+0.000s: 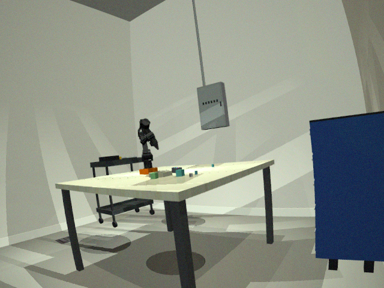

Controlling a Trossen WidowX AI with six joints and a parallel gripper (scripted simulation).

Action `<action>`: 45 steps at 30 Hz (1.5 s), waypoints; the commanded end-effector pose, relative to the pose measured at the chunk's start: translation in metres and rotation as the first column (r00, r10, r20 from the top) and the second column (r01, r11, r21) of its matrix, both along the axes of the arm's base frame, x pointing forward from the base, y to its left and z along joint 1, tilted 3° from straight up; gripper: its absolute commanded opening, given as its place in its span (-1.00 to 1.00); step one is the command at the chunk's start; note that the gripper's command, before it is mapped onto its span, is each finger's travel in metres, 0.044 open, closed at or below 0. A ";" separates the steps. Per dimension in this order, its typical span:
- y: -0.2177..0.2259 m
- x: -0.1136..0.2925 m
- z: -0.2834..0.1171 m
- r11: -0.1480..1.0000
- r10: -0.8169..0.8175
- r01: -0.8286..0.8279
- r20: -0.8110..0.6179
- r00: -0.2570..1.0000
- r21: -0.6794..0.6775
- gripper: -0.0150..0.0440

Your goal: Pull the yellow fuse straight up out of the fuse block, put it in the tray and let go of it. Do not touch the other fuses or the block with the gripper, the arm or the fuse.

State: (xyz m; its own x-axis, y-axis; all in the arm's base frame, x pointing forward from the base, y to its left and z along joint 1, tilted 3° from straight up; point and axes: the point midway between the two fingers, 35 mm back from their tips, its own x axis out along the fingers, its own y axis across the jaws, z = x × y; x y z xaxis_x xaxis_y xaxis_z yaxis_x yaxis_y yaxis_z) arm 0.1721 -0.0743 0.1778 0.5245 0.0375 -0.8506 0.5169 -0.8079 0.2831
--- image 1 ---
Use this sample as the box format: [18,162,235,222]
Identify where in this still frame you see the beige rectangular tray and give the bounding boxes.
[156,171,172,177]

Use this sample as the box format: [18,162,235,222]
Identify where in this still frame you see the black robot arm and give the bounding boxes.
[138,118,153,169]

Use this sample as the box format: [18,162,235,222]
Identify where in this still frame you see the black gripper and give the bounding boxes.
[144,130,158,150]

